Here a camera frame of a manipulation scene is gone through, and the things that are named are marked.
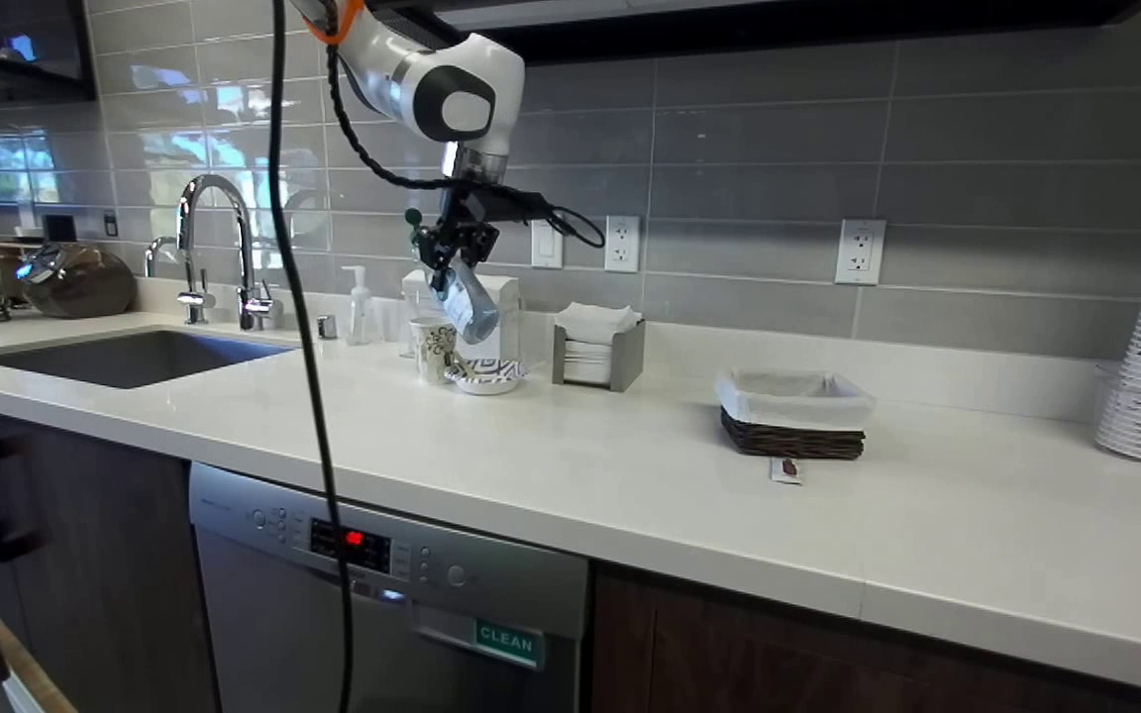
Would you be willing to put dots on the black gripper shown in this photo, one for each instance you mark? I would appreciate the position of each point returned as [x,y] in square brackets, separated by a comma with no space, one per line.
[468,214]

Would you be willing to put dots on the clear dish soap bottle green cap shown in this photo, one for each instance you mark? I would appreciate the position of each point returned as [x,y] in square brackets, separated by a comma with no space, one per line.
[468,302]

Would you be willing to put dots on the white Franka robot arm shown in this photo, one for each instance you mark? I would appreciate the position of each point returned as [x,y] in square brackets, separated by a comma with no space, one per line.
[438,82]

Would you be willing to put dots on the patterned paper cup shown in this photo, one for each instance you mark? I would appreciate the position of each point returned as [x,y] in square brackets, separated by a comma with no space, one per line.
[428,337]

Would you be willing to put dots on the clear spray bottle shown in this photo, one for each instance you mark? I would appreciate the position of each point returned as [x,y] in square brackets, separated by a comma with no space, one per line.
[356,309]

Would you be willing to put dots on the small blue patterned bowl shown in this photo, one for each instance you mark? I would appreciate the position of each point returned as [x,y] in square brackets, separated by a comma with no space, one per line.
[487,377]

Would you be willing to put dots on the small metal counter fixture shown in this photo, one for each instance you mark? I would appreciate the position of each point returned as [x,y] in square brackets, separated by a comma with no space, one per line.
[328,325]

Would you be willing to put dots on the metal napkin holder with napkins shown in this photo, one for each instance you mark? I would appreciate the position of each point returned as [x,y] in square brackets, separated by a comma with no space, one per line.
[597,352]

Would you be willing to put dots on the chrome kitchen faucet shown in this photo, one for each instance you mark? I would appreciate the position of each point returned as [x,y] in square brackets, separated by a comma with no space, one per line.
[244,253]

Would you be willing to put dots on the small chrome side tap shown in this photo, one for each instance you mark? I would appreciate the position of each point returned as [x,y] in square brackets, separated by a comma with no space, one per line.
[160,259]

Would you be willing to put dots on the stainless steel dishwasher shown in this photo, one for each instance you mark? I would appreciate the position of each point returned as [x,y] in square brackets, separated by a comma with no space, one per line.
[464,595]

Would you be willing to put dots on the steel sink basin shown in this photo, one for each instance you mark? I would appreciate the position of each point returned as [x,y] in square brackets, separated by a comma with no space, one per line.
[119,358]

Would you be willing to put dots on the black tray with white liner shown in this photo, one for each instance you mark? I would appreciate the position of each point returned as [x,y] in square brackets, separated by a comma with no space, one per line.
[796,410]

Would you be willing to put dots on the dark basket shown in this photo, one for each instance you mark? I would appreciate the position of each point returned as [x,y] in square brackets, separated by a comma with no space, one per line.
[77,278]

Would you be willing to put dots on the dark upper cabinet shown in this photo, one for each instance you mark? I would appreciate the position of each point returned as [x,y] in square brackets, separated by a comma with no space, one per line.
[796,24]
[2,43]

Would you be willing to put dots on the dark wood lower cabinet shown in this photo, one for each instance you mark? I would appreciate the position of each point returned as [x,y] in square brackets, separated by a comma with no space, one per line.
[796,661]
[81,568]

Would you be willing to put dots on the white wall outlet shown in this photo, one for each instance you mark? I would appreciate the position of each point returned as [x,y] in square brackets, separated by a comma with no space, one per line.
[546,245]
[621,245]
[862,253]

